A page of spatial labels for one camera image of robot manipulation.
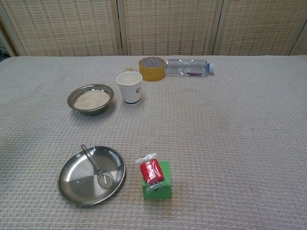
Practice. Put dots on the woven bamboo screen panel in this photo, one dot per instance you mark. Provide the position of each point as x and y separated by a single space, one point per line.
67 26
302 48
168 26
259 26

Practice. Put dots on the beige woven tablecloth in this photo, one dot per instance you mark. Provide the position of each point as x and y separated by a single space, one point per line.
227 143

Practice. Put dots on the yellow tape roll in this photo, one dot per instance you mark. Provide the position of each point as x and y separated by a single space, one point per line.
152 73

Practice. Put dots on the red item in clear wrapper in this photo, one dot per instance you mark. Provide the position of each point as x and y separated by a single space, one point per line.
151 171

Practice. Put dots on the white paper cup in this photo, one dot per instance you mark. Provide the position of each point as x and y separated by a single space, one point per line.
130 92

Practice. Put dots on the green block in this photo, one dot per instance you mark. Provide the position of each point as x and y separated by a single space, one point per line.
165 189

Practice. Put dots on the steel plate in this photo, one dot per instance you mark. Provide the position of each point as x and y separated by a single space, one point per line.
76 187

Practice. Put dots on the metal spoon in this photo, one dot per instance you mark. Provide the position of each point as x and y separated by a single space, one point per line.
105 180

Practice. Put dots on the clear plastic water bottle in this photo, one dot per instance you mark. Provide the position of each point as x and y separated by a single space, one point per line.
184 67

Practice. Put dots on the steel bowl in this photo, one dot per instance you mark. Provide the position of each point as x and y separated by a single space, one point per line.
72 100

